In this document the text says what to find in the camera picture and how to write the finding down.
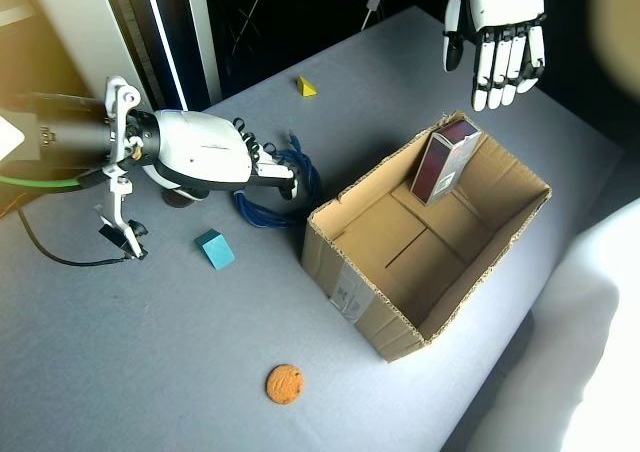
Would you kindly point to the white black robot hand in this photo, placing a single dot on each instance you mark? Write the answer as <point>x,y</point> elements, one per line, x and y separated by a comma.
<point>200,157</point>
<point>505,2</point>

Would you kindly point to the maroon rectangular carton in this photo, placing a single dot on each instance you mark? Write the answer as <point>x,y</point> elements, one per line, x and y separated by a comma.
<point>445,167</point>

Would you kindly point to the brown cardboard box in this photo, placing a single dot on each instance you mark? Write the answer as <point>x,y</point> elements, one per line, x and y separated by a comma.
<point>350,277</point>

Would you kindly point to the teal block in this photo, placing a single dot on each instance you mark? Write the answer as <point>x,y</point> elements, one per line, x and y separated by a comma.
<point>216,252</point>

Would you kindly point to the yellow triangular block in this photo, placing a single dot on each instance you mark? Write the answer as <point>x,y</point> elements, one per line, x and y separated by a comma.
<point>306,87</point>

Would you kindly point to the white cabinet with blue strip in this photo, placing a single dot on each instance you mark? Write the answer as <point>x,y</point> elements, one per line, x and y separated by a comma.
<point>135,37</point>

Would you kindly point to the grey table cloth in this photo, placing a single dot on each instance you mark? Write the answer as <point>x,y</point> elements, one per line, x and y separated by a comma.
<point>150,347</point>

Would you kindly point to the brown wooden furniture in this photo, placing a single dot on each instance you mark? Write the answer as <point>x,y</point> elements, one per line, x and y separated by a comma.
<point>30,47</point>

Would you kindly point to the round orange cookie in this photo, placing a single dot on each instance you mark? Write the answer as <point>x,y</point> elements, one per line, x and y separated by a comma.
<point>285,384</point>

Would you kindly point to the white robot body shell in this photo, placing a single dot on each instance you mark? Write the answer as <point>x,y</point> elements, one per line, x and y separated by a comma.
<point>575,347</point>

